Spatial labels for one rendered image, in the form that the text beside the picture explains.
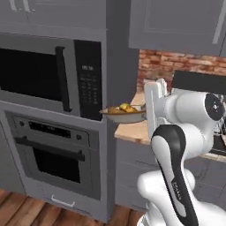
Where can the grey built-in microwave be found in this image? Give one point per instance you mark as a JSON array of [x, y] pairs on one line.
[[73, 82]]

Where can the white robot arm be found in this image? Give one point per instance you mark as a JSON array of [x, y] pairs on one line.
[[172, 164]]

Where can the oven door with dark window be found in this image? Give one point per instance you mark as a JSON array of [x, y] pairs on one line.
[[58, 167]]

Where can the grey lower cupboard door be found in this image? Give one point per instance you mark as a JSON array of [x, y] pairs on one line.
[[210, 179]]

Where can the dark oven knob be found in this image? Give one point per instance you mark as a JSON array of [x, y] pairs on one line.
[[21, 123], [78, 137]]

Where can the yellow fruit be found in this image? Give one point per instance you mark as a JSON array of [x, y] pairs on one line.
[[128, 107]]

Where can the large grey upper cupboard door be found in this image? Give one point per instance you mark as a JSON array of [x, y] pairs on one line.
[[173, 23]]

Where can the grey drawer front below oven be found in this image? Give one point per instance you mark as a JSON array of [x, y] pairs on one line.
[[82, 206]]

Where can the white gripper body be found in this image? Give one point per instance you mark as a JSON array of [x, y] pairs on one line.
[[153, 109]]

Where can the grey built-in oven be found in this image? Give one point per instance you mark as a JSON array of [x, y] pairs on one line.
[[58, 159]]

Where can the brown fruit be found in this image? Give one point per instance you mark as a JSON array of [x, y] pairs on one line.
[[114, 110]]

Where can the white bowl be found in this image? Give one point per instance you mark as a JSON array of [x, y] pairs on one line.
[[123, 117]]

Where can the microwave door with dark window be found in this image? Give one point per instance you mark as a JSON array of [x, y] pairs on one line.
[[29, 73]]

